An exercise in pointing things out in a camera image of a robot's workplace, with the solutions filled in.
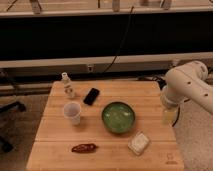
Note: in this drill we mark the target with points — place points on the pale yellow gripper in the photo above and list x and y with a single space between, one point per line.
169 115

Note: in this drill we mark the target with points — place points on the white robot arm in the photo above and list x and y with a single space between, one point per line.
185 81

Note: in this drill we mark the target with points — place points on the green ceramic bowl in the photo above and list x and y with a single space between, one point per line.
118 117

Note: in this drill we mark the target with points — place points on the white square sponge block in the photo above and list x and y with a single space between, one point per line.
138 143

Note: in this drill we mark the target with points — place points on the black smartphone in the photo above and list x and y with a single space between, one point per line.
91 96

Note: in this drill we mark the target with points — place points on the dried red chili pepper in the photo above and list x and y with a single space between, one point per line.
84 148

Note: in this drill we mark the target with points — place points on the small clear plastic bottle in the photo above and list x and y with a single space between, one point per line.
68 88

